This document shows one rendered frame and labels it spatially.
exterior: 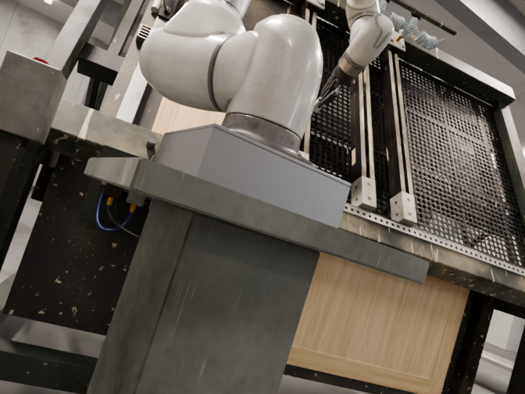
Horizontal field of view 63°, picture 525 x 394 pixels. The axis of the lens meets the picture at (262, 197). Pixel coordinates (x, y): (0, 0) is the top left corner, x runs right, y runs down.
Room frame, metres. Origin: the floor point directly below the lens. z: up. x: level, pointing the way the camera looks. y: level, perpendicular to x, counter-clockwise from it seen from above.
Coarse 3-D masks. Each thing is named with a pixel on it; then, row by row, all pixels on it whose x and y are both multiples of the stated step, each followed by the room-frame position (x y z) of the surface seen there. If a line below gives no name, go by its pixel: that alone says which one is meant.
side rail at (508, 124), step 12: (492, 108) 2.41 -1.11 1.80; (504, 108) 2.36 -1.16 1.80; (504, 120) 2.30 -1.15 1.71; (504, 132) 2.28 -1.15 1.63; (516, 132) 2.30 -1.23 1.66; (504, 144) 2.26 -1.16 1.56; (516, 144) 2.24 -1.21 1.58; (516, 156) 2.18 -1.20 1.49; (516, 168) 2.14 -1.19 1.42; (516, 180) 2.12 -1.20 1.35; (516, 192) 2.10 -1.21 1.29
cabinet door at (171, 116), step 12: (168, 108) 1.42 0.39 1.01; (180, 108) 1.44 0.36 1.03; (192, 108) 1.46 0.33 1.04; (156, 120) 1.38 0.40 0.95; (168, 120) 1.39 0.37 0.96; (180, 120) 1.42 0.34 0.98; (192, 120) 1.44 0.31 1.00; (204, 120) 1.46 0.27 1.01; (216, 120) 1.48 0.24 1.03; (156, 132) 1.36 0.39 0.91
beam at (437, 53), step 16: (288, 0) 2.02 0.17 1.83; (304, 0) 2.00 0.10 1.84; (336, 0) 2.02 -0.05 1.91; (320, 16) 2.07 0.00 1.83; (336, 16) 2.06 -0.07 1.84; (416, 48) 2.16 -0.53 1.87; (416, 64) 2.24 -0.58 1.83; (432, 64) 2.23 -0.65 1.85; (448, 64) 2.22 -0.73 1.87; (464, 64) 2.29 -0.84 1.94; (448, 80) 2.30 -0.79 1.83; (464, 80) 2.29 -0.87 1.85; (480, 80) 2.29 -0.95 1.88; (496, 80) 2.37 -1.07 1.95; (480, 96) 2.37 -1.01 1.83; (496, 96) 2.36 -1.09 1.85; (512, 96) 2.36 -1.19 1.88
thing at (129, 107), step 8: (160, 24) 1.54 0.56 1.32; (136, 72) 1.40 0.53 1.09; (136, 80) 1.39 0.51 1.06; (144, 80) 1.40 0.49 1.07; (128, 88) 1.36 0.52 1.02; (136, 88) 1.37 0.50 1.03; (144, 88) 1.38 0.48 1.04; (128, 96) 1.34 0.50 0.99; (136, 96) 1.36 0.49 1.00; (128, 104) 1.33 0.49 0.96; (136, 104) 1.34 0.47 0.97; (120, 112) 1.31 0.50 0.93; (128, 112) 1.32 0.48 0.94; (136, 112) 1.34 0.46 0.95; (128, 120) 1.31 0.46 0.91
